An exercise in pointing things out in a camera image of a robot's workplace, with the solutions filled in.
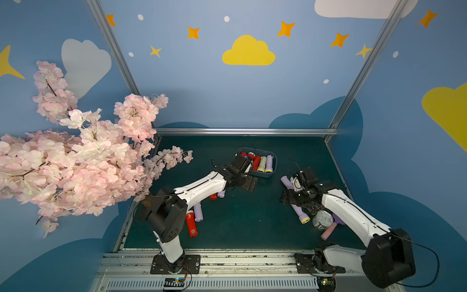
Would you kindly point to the pink cherry blossom tree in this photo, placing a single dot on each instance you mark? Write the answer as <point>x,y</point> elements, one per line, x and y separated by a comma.
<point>90,166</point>

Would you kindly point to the purple flashlight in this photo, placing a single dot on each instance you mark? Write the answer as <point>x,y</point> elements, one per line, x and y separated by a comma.
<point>287,183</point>
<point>221,194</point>
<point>269,164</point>
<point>198,213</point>
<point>303,217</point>

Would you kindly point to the blue plastic storage box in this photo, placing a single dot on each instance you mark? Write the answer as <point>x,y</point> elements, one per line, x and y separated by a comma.
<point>258,152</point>

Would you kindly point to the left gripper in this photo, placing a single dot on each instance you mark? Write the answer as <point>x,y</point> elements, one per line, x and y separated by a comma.
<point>240,162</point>

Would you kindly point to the left controller board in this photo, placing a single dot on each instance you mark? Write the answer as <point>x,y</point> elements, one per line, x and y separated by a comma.
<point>173,284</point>

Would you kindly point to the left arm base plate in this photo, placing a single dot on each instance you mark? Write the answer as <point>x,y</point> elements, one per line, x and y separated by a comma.
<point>186,264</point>

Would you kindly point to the purple pink-handled spatula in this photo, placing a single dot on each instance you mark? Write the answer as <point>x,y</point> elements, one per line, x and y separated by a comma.
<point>329,230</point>

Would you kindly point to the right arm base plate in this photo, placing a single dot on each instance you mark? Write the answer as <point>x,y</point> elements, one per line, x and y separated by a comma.
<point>315,264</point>

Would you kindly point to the pale green flashlight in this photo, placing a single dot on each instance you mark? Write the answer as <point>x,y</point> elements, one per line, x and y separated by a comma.
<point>262,164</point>

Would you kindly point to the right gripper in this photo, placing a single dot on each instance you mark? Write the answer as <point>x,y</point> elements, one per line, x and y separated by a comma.
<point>292,197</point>

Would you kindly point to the controller board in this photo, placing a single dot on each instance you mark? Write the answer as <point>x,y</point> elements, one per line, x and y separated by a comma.
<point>326,284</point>
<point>173,284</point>

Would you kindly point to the aluminium rail base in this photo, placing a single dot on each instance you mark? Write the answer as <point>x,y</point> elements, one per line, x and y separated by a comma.
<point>222,270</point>

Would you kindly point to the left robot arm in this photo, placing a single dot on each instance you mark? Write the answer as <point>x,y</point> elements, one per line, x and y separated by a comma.
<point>166,211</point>

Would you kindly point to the right controller board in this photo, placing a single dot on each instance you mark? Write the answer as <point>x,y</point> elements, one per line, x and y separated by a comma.
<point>326,284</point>

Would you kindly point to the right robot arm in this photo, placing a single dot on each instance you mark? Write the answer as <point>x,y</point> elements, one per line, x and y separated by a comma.
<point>388,254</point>

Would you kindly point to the silver tin can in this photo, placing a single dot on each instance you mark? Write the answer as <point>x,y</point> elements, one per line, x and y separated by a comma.
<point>322,220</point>

